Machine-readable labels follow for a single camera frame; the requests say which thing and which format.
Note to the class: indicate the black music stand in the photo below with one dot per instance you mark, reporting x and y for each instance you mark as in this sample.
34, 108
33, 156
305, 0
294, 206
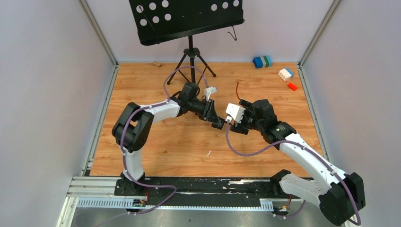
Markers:
161, 21

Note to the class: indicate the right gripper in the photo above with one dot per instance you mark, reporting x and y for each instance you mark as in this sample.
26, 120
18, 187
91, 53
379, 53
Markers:
240, 127

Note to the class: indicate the blue green block stack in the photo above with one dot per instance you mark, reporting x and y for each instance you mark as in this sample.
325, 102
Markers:
262, 62

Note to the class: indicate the red block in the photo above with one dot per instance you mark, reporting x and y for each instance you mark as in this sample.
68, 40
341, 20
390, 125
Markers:
292, 86

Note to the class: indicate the white slotted cable duct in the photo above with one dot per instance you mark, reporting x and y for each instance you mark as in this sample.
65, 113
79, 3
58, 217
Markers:
137, 204

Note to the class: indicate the small wooden block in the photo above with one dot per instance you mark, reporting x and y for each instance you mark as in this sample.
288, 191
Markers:
156, 63

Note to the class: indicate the white blue block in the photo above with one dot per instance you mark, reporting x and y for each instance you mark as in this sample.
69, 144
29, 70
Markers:
286, 74

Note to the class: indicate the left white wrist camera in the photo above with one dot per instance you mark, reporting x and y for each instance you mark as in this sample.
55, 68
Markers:
209, 91

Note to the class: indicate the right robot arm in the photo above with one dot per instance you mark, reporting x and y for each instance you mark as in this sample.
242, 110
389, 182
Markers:
339, 196

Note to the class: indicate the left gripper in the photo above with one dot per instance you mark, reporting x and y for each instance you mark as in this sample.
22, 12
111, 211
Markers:
210, 113

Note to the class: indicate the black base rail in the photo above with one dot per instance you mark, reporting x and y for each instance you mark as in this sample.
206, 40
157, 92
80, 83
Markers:
197, 191

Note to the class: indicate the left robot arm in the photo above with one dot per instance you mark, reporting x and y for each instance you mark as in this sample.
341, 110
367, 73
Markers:
132, 129

